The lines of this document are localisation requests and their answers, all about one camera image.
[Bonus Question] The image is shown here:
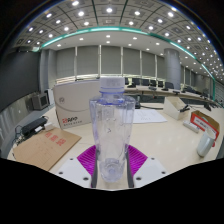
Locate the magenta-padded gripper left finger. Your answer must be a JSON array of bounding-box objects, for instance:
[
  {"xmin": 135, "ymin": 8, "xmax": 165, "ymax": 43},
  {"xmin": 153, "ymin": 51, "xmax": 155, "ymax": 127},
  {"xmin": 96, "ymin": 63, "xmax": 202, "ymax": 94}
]
[{"xmin": 54, "ymin": 144, "xmax": 99, "ymax": 189}]

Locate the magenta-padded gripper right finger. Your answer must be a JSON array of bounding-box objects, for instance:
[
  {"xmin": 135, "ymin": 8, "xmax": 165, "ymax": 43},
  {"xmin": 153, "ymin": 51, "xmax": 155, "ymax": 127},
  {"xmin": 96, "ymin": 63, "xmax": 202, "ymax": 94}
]
[{"xmin": 125, "ymin": 144, "xmax": 168, "ymax": 189}]

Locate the clear plastic water bottle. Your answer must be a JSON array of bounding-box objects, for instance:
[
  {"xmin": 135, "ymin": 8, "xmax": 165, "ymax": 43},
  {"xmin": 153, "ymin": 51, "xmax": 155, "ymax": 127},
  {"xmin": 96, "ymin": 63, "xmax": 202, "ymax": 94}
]
[{"xmin": 88, "ymin": 76, "xmax": 136, "ymax": 183}]

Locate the flat brown cardboard sheet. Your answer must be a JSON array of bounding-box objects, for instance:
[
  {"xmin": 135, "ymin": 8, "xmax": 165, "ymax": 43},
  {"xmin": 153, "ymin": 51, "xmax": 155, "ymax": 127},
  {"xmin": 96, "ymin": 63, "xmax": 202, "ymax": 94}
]
[{"xmin": 12, "ymin": 127, "xmax": 83, "ymax": 172}]

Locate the large white cardboard box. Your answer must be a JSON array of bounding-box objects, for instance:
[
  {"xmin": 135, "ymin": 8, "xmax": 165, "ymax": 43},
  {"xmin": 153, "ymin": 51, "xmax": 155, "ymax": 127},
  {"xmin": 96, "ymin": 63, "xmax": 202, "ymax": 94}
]
[{"xmin": 52, "ymin": 79, "xmax": 101, "ymax": 130}]

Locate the black flat device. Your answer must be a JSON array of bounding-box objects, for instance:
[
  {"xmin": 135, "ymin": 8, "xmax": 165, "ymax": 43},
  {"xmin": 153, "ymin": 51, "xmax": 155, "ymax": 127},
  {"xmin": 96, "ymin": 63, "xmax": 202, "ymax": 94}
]
[{"xmin": 20, "ymin": 115, "xmax": 48, "ymax": 138}]

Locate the white remote control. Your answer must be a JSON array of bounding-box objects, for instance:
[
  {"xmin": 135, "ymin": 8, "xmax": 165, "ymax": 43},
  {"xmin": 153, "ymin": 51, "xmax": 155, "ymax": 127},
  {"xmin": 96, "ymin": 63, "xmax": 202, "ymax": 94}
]
[{"xmin": 182, "ymin": 119, "xmax": 200, "ymax": 134}]

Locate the small open beige box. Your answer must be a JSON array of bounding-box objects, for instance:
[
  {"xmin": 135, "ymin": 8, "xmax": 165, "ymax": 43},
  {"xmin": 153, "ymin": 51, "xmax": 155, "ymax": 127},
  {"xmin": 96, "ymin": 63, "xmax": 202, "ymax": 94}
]
[{"xmin": 163, "ymin": 96, "xmax": 191, "ymax": 121}]

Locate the white ceramic mug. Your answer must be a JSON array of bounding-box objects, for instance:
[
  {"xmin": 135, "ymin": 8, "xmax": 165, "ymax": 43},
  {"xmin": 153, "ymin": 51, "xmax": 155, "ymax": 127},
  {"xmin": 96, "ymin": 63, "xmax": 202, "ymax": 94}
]
[{"xmin": 196, "ymin": 127, "xmax": 218, "ymax": 158}]

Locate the small black tool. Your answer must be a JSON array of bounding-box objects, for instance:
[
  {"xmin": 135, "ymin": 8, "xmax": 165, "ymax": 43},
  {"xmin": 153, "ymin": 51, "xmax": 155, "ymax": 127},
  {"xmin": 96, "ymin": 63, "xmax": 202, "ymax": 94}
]
[{"xmin": 179, "ymin": 104, "xmax": 191, "ymax": 113}]

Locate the long curved conference desk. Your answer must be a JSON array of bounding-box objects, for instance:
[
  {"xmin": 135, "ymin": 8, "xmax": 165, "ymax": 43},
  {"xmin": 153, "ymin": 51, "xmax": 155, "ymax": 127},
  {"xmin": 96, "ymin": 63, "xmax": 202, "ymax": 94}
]
[{"xmin": 124, "ymin": 84, "xmax": 221, "ymax": 108}]

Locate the open brown box red-edged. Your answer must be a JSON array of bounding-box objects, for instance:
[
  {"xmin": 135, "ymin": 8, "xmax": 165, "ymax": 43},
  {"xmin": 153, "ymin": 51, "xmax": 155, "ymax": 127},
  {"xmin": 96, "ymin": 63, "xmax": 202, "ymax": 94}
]
[{"xmin": 190, "ymin": 110, "xmax": 221, "ymax": 141}]

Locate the grey CRT monitor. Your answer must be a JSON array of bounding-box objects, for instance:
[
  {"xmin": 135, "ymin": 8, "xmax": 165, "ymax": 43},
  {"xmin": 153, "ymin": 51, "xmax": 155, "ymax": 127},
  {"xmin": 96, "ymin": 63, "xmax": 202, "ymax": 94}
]
[{"xmin": 25, "ymin": 92, "xmax": 50, "ymax": 112}]

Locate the row of black office chairs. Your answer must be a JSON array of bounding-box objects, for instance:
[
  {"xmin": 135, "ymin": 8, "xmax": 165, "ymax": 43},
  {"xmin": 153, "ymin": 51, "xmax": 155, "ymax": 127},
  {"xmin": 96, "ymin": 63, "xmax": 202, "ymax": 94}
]
[{"xmin": 123, "ymin": 77, "xmax": 214, "ymax": 98}]

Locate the group of ceiling lights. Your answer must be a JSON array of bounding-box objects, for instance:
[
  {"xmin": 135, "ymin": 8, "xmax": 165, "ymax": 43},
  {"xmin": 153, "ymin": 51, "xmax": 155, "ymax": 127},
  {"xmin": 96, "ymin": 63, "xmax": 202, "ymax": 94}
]
[{"xmin": 16, "ymin": 0, "xmax": 224, "ymax": 81}]

